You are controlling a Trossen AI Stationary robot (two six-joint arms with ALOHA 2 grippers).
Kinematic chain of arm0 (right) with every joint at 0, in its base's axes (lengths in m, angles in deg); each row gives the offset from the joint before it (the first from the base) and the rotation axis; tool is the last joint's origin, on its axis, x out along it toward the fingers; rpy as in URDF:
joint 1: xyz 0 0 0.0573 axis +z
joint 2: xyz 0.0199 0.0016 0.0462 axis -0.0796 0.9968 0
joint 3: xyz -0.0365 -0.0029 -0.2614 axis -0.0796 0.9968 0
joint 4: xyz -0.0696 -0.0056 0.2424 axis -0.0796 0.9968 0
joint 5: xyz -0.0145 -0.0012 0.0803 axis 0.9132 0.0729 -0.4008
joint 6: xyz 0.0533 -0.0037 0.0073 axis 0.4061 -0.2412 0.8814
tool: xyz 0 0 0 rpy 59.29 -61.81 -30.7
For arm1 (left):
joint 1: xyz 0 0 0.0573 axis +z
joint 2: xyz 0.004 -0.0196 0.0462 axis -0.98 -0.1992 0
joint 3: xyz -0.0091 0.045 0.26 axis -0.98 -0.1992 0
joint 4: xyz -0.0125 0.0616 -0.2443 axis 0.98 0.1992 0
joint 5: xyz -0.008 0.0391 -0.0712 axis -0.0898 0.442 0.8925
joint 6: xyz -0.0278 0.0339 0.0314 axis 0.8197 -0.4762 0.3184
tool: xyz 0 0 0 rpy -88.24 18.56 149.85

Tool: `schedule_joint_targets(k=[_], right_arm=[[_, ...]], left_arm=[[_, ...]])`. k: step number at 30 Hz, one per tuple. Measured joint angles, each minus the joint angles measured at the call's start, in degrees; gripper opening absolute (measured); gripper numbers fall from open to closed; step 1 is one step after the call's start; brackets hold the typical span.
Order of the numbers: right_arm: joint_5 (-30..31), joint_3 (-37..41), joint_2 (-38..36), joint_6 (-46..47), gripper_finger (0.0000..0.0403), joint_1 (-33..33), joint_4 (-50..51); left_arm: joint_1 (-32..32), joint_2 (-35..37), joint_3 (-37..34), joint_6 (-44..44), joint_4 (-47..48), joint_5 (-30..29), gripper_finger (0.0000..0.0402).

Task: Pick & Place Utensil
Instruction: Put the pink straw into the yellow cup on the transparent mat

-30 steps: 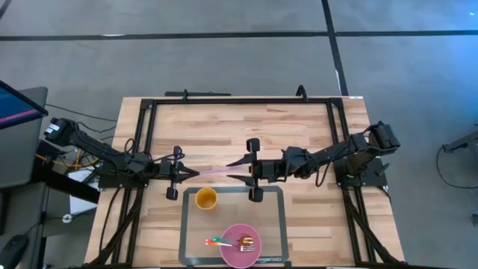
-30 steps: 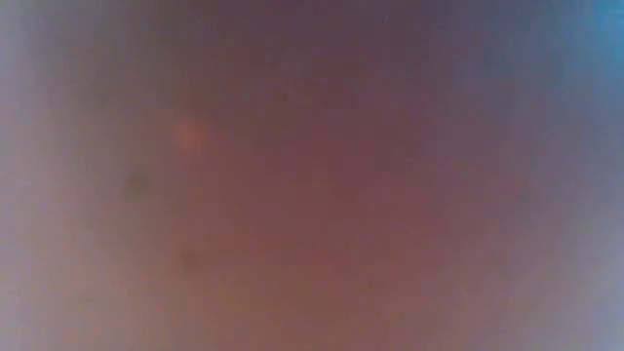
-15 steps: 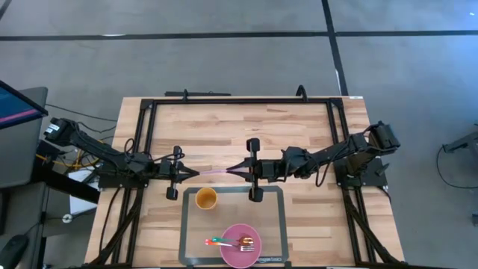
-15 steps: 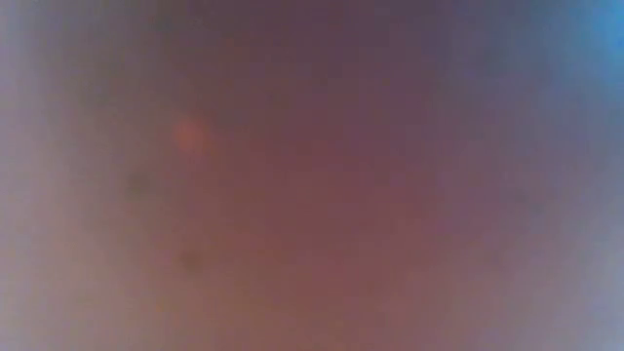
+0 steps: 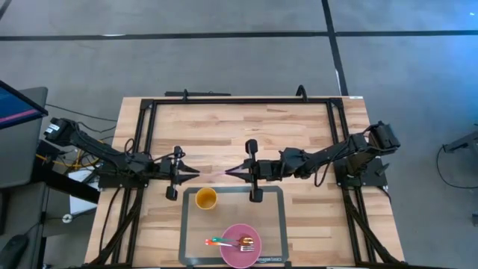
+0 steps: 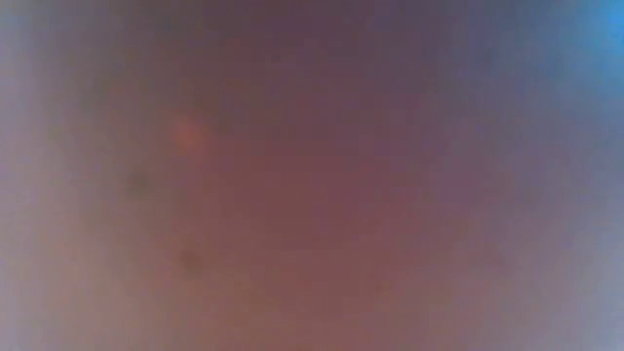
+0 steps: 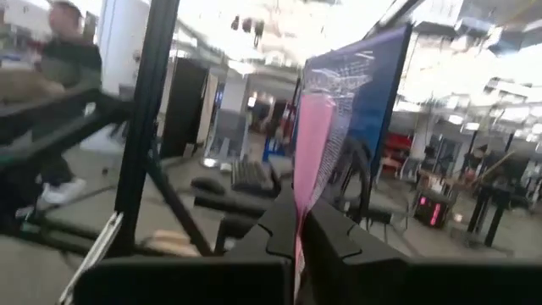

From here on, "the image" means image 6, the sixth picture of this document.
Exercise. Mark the pink plastic bowl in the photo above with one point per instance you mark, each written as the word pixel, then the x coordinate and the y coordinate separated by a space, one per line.
pixel 312 195

